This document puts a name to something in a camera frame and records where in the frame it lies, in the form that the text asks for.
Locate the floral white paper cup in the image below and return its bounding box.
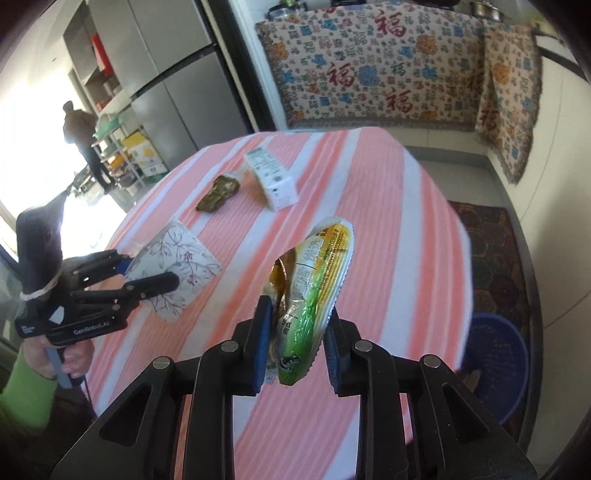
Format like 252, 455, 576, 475
124, 220, 222, 323

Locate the green yellow snack bag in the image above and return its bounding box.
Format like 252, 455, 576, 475
263, 217, 355, 386

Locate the green sleeved left forearm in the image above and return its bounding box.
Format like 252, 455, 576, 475
1, 349, 57, 437

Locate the blue plastic trash basket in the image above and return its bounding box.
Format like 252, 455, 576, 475
457, 313, 530, 425

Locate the white kitchen counter cabinet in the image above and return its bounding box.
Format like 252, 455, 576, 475
406, 27, 591, 462

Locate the person's left hand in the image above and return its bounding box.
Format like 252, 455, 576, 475
21, 336, 95, 379

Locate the white metal storage rack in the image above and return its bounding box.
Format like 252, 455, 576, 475
91, 114, 146, 190

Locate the pink striped tablecloth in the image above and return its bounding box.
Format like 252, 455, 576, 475
85, 126, 477, 480

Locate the yellow white cardboard box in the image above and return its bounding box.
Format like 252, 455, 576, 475
121, 131, 168, 178

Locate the person in dark clothes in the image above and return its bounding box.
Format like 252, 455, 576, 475
62, 101, 114, 194

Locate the dark gold foil bag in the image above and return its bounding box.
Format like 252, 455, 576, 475
195, 171, 245, 213

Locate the dark patterned floor mat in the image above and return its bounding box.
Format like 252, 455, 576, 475
451, 201, 531, 337

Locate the white green milk carton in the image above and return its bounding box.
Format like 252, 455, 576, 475
245, 148, 298, 212

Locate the grey multi-door refrigerator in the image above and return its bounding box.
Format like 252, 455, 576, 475
88, 0, 253, 169

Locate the floral patterned side cloth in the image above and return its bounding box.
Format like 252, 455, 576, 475
476, 22, 543, 184

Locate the floral patterned counter cloth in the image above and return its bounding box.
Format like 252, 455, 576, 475
256, 1, 485, 131

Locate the steel pot with lid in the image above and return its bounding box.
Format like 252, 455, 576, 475
469, 1, 505, 23

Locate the open wall shelf unit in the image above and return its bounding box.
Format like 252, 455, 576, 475
62, 1, 128, 116

